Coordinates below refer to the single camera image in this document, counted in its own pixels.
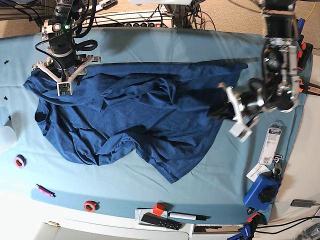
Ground orange clamp bottom edge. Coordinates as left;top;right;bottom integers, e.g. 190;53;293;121
247;212;260;223

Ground pink marker pen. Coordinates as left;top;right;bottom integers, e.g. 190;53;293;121
35;184;56;198

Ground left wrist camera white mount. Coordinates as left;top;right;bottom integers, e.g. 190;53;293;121
218;82;260;143

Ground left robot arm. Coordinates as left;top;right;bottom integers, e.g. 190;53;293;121
208;0;299;121

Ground orange black clamp upper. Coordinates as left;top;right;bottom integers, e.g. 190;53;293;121
297;42;314;71

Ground teal table cloth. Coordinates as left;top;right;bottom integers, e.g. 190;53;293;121
0;27;306;224

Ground blue clamp bottom edge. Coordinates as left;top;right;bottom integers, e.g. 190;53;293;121
227;224;257;240

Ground red tape roll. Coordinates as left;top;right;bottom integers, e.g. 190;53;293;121
83;200;99;213

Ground white paper tag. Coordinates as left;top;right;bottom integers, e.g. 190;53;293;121
246;163;271;182

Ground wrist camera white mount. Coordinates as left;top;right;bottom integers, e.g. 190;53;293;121
32;54;102;97
218;82;260;143

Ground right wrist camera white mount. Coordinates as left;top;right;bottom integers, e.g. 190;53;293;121
32;54;102;97

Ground grey packaged tool card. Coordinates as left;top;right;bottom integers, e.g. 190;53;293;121
258;121;284;166

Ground grey phone on table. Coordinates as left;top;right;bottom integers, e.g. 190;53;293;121
290;199;314;208

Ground blue box black knob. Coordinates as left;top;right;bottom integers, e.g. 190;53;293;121
243;174;281;211

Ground red cube block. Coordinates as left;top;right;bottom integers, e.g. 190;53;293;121
152;203;165;216

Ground silver carabiner keys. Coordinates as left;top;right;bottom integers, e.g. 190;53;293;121
272;154;283;181

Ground white black marker pen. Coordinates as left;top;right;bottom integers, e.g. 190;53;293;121
168;212;208;221

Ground orange black clamp lower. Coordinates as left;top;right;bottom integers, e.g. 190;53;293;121
299;78;320;96

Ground blue t-shirt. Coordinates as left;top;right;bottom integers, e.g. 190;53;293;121
24;62;248;183

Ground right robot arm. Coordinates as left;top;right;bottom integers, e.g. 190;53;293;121
32;0;101;95

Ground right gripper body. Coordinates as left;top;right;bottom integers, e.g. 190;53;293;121
52;53;77;77

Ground black remote control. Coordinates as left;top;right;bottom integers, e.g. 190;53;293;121
141;212;183;231

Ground orange black clamp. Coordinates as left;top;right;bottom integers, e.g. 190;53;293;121
299;78;320;96
297;42;314;71

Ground purple tape roll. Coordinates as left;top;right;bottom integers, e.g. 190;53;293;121
14;154;27;168

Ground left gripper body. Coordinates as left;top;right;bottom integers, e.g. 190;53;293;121
236;91;264;117

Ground white power strip red switch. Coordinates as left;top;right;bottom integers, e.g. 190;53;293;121
124;22;162;28

